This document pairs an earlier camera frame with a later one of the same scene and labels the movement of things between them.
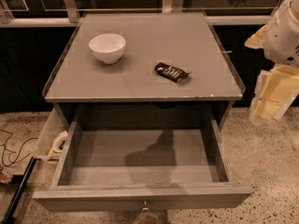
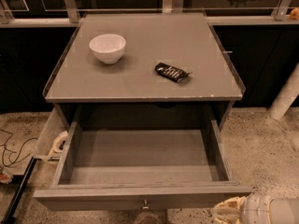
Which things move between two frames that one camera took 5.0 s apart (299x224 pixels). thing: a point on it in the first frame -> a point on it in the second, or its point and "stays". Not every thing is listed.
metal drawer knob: x=145 y=205 stays
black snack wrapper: x=174 y=74 stays
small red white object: x=6 y=176 stays
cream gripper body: x=282 y=38 -> x=256 y=209
